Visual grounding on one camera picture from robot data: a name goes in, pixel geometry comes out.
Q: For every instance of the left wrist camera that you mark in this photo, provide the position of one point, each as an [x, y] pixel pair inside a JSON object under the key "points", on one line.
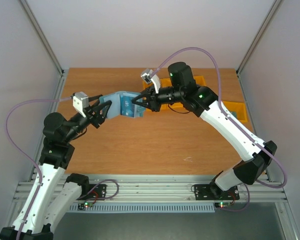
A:
{"points": [[80, 101]]}

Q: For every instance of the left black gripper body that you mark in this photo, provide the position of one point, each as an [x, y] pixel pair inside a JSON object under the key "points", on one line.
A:
{"points": [[94, 118]]}

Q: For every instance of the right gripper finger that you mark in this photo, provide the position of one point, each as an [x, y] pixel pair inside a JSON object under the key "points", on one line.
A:
{"points": [[144, 95], [140, 102]]}

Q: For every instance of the middle yellow bin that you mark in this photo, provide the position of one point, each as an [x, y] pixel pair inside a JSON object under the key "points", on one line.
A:
{"points": [[200, 80]]}

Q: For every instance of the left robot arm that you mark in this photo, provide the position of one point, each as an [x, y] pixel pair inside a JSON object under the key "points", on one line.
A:
{"points": [[41, 212]]}

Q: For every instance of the left frame post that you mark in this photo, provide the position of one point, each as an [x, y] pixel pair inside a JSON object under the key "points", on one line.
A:
{"points": [[37, 28]]}

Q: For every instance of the right frame post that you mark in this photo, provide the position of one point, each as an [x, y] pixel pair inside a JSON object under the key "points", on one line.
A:
{"points": [[274, 8]]}

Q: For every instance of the teal card holder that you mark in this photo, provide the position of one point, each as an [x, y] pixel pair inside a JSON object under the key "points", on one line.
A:
{"points": [[114, 110]]}

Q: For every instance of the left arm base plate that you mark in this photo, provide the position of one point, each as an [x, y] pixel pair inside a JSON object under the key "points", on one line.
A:
{"points": [[98, 193]]}

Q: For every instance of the grey slotted cable duct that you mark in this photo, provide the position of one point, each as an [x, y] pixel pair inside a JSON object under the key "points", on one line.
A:
{"points": [[125, 208]]}

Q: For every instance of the right yellow bin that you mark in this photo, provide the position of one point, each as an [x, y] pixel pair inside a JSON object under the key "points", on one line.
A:
{"points": [[239, 108]]}

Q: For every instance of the card in right bin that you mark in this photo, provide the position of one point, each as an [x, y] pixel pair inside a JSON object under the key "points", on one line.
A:
{"points": [[234, 114]]}

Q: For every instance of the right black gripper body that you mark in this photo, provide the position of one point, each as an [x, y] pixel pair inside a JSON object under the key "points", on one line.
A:
{"points": [[151, 98]]}

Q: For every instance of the small circuit board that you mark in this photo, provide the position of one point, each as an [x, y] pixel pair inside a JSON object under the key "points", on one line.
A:
{"points": [[222, 204], [85, 205]]}

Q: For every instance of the right small circuit board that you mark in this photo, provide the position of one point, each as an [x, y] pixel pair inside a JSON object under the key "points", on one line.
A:
{"points": [[222, 204]]}

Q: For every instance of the frame post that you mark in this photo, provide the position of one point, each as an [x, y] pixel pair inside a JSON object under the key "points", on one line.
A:
{"points": [[37, 28], [274, 8]]}

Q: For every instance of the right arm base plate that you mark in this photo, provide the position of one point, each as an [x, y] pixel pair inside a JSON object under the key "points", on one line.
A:
{"points": [[202, 192]]}

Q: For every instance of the blue VIP card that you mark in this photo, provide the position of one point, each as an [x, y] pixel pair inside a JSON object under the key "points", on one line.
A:
{"points": [[127, 108]]}

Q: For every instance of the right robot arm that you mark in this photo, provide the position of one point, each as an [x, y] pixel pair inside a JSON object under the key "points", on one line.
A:
{"points": [[254, 152]]}

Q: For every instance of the left small circuit board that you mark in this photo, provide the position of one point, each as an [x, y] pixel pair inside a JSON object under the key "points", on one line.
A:
{"points": [[85, 205]]}

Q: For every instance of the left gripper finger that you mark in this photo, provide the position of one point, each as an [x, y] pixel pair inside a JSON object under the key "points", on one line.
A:
{"points": [[101, 109], [94, 100]]}

